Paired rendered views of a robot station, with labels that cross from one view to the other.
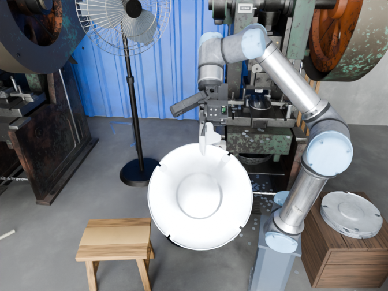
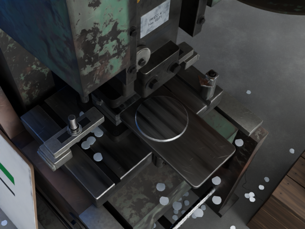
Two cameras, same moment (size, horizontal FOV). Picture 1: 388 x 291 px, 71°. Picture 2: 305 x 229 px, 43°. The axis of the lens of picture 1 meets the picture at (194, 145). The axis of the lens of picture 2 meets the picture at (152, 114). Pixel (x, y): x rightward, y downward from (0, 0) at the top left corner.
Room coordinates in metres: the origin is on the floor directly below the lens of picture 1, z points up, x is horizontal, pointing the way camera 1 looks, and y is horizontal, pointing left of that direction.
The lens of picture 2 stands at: (1.24, -0.01, 1.56)
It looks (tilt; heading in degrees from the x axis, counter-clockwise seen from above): 58 degrees down; 308
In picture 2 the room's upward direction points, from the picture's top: 4 degrees clockwise
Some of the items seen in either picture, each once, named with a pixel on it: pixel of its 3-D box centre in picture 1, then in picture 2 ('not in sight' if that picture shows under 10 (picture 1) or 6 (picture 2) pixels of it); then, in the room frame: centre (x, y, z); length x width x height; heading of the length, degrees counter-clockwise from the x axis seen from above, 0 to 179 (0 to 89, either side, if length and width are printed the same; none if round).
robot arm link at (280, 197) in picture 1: (286, 208); not in sight; (0.83, -0.40, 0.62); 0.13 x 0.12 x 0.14; 158
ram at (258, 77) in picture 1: (264, 58); (137, 16); (1.60, -0.41, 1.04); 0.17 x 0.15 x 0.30; 176
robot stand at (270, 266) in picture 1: (272, 262); not in sight; (0.83, -0.40, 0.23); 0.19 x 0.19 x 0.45; 74
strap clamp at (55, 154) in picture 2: (231, 99); (71, 131); (1.66, -0.25, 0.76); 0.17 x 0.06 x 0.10; 86
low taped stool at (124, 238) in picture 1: (120, 256); not in sight; (0.91, 0.40, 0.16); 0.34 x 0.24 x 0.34; 92
